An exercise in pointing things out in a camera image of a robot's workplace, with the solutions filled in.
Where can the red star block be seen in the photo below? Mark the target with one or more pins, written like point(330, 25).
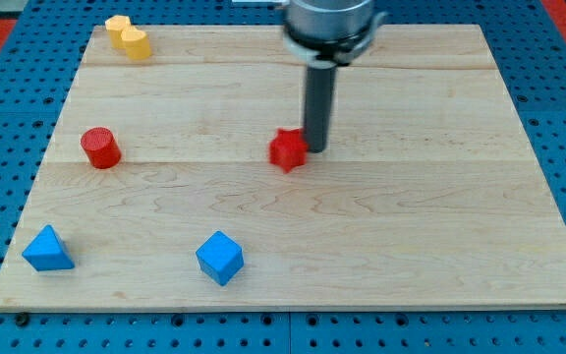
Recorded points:
point(288, 149)

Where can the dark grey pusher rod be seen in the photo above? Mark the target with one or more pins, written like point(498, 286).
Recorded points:
point(318, 101)

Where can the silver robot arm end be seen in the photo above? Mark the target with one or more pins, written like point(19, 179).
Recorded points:
point(330, 33)

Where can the blue cube block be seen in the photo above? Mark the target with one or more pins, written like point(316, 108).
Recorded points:
point(220, 257)

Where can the wooden board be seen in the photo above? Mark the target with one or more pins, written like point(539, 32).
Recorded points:
point(428, 197)

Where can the red cylinder block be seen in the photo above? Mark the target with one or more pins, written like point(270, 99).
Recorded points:
point(101, 148)

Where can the yellow heart block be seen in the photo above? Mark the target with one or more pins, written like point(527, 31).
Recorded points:
point(124, 35)

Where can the blue triangle block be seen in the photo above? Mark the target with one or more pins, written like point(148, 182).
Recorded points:
point(47, 251)

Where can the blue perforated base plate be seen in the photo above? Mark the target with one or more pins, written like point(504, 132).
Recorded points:
point(37, 66)

